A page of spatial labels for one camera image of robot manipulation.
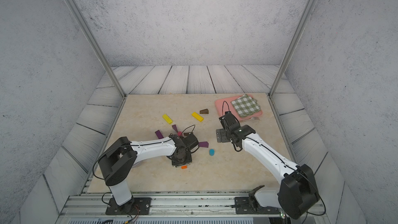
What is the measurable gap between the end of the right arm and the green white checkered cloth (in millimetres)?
378

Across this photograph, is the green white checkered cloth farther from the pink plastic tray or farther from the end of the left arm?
the end of the left arm

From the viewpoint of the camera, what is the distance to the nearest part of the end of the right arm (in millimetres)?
576

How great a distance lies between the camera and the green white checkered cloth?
1.11 m
